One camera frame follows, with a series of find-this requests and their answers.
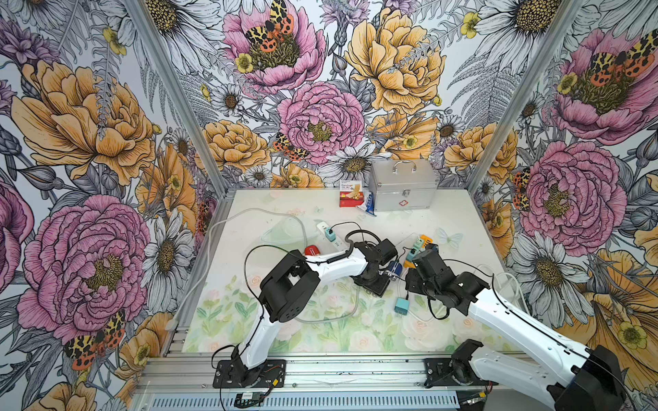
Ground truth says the blue electric shaver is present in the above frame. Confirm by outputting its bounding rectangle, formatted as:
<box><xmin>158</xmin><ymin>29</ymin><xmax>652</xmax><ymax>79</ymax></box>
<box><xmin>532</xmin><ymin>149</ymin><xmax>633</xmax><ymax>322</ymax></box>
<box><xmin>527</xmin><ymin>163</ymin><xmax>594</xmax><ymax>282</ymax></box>
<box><xmin>387</xmin><ymin>260</ymin><xmax>404</xmax><ymax>278</ymax></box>

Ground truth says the teal usb charger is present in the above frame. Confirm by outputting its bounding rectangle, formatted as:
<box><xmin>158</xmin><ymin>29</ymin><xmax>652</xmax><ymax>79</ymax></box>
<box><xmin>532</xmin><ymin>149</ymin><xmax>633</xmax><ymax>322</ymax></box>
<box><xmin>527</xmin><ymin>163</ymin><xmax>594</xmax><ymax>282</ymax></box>
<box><xmin>394</xmin><ymin>298</ymin><xmax>410</xmax><ymax>316</ymax></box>
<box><xmin>325</xmin><ymin>228</ymin><xmax>336</xmax><ymax>241</ymax></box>

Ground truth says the white power strip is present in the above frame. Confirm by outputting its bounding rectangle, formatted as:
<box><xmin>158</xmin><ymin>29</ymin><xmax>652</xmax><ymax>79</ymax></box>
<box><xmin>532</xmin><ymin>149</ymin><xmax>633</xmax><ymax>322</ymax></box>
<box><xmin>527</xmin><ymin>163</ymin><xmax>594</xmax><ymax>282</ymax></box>
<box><xmin>316</xmin><ymin>221</ymin><xmax>346</xmax><ymax>251</ymax></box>

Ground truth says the red electric shaver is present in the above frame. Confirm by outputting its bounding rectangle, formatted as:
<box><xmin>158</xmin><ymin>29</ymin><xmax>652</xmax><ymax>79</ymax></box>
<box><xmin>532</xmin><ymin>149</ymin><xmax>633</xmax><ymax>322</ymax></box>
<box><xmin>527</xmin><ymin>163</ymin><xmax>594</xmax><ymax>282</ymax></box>
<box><xmin>304</xmin><ymin>245</ymin><xmax>321</xmax><ymax>256</ymax></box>

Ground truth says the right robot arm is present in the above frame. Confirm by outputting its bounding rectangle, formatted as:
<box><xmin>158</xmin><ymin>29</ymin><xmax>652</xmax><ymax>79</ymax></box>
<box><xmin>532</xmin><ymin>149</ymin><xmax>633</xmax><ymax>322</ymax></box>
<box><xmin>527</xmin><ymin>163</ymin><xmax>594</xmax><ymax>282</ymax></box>
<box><xmin>405</xmin><ymin>248</ymin><xmax>630</xmax><ymax>410</ymax></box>

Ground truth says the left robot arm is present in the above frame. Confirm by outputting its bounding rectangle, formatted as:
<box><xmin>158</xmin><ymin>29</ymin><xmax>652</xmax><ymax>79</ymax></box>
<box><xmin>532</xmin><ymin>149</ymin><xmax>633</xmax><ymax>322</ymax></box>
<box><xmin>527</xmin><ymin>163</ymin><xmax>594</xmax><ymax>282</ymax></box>
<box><xmin>225</xmin><ymin>239</ymin><xmax>398</xmax><ymax>387</ymax></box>

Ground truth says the green adapter on orange strip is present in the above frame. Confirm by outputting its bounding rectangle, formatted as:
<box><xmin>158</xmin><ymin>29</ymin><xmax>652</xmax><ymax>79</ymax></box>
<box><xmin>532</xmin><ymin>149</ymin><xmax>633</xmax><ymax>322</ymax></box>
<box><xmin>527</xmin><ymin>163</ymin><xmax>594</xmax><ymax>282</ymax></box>
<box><xmin>405</xmin><ymin>246</ymin><xmax>423</xmax><ymax>262</ymax></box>

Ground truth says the orange power strip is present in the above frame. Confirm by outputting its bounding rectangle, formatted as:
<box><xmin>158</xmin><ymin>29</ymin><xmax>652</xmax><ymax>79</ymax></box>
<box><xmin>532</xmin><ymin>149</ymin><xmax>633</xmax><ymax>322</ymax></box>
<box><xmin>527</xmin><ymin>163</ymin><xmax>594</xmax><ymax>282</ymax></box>
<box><xmin>403</xmin><ymin>235</ymin><xmax>433</xmax><ymax>268</ymax></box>

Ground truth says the blue white packet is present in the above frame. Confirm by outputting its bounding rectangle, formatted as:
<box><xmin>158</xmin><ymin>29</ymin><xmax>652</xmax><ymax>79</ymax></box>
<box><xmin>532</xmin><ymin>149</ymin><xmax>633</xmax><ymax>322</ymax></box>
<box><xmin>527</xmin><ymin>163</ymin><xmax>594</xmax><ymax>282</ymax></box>
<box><xmin>357</xmin><ymin>193</ymin><xmax>376</xmax><ymax>217</ymax></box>

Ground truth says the red cardboard box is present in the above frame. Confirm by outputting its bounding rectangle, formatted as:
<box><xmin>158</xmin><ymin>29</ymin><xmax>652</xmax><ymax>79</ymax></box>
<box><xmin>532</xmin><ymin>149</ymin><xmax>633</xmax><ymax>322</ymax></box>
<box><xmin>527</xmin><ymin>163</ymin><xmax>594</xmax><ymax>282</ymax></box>
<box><xmin>339</xmin><ymin>180</ymin><xmax>364</xmax><ymax>208</ymax></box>

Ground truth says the silver metal case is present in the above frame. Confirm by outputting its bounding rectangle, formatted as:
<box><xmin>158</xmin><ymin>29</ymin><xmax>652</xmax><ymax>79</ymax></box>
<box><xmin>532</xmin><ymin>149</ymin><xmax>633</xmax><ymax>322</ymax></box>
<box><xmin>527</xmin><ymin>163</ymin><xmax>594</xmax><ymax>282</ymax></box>
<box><xmin>369</xmin><ymin>159</ymin><xmax>437</xmax><ymax>212</ymax></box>

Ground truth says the black usb cable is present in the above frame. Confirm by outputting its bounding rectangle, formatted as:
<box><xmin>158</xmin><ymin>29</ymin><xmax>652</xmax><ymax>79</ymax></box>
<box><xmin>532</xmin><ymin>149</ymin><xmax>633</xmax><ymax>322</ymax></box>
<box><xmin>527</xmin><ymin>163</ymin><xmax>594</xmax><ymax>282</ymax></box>
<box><xmin>328</xmin><ymin>220</ymin><xmax>381</xmax><ymax>245</ymax></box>
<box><xmin>403</xmin><ymin>289</ymin><xmax>451</xmax><ymax>321</ymax></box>

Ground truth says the white orange-strip cable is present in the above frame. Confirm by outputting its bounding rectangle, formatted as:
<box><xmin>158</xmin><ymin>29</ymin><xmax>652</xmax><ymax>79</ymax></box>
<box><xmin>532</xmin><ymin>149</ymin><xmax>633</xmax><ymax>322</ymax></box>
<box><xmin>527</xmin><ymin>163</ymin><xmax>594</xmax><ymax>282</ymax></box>
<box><xmin>410</xmin><ymin>264</ymin><xmax>528</xmax><ymax>330</ymax></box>

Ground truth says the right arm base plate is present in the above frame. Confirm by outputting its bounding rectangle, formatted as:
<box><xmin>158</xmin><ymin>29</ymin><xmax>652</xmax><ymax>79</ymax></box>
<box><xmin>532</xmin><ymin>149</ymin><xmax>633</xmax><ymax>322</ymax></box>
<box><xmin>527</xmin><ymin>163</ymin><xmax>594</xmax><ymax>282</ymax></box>
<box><xmin>423</xmin><ymin>357</ymin><xmax>497</xmax><ymax>389</ymax></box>

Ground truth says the grey power strip cable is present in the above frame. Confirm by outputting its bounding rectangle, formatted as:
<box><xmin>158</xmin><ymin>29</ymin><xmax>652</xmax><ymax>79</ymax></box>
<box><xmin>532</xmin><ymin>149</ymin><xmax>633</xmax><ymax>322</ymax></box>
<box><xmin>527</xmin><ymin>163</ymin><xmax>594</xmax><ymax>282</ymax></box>
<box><xmin>174</xmin><ymin>207</ymin><xmax>361</xmax><ymax>325</ymax></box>

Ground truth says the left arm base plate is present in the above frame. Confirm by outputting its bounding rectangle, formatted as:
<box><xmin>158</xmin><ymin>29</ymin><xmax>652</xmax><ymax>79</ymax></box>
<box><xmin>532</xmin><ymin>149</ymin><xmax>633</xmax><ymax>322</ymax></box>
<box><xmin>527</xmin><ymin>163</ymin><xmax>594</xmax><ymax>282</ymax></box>
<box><xmin>212</xmin><ymin>359</ymin><xmax>287</xmax><ymax>389</ymax></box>

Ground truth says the aluminium front rail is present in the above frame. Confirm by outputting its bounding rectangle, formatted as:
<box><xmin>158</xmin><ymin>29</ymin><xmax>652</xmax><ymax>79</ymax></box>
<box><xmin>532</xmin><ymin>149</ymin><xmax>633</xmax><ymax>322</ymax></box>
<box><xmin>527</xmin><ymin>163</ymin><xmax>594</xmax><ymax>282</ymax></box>
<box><xmin>135</xmin><ymin>353</ymin><xmax>574</xmax><ymax>394</ymax></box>

